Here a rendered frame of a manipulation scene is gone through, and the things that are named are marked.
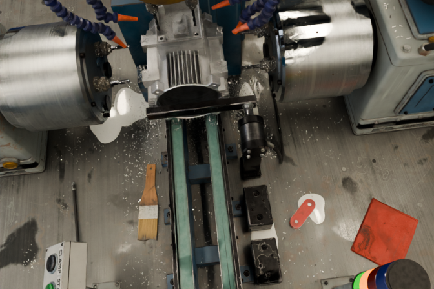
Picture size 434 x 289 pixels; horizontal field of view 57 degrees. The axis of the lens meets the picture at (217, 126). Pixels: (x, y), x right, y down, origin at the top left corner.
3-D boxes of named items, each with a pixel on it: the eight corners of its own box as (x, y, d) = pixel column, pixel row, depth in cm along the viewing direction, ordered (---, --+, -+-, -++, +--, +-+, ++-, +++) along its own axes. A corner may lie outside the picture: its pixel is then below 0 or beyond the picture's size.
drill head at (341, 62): (232, 45, 112) (230, -23, 89) (376, 28, 111) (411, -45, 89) (243, 124, 101) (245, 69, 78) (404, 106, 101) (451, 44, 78)
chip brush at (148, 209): (143, 165, 110) (142, 164, 109) (160, 164, 110) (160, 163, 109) (137, 240, 101) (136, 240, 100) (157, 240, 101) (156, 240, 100)
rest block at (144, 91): (144, 86, 121) (135, 63, 110) (168, 83, 121) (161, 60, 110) (145, 102, 118) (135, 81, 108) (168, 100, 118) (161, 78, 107)
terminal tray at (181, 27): (158, 22, 96) (152, 1, 90) (202, 17, 96) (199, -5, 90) (160, 63, 91) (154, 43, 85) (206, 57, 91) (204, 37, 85)
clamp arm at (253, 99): (254, 98, 94) (148, 111, 94) (255, 91, 91) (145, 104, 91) (256, 111, 93) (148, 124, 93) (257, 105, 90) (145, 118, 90)
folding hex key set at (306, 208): (296, 231, 100) (298, 230, 98) (286, 223, 101) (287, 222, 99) (317, 205, 102) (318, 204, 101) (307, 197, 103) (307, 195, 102)
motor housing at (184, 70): (154, 60, 110) (137, 13, 93) (221, 53, 110) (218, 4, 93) (156, 125, 101) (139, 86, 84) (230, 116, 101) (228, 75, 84)
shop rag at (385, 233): (372, 197, 102) (373, 196, 102) (418, 220, 99) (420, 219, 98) (349, 249, 97) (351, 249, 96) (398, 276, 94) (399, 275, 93)
